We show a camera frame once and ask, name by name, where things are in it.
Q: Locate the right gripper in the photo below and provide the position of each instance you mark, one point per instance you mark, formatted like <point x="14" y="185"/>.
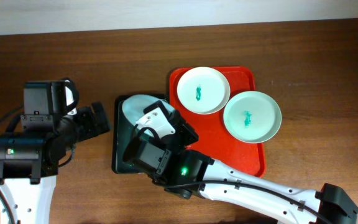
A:
<point x="183" y="127"/>

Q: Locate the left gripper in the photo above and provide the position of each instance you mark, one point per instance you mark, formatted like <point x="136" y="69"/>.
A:
<point x="95" y="126"/>

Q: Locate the light blue plate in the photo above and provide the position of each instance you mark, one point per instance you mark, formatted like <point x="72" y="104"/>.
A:
<point x="147" y="111"/>

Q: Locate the white plate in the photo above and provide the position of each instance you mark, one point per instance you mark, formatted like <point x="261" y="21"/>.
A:
<point x="203" y="90"/>

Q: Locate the light green plate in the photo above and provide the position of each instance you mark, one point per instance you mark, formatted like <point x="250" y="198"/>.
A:
<point x="252" y="117"/>

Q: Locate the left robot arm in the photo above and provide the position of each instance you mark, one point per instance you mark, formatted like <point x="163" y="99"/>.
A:
<point x="45" y="129"/>

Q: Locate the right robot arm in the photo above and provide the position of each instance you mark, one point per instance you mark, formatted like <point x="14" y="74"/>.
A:
<point x="191" y="173"/>

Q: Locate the black water tray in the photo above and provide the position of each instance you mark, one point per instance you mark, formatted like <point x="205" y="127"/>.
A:
<point x="121" y="137"/>

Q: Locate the red plastic tray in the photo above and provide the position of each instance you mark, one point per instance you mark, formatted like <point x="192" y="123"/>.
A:
<point x="214" y="139"/>

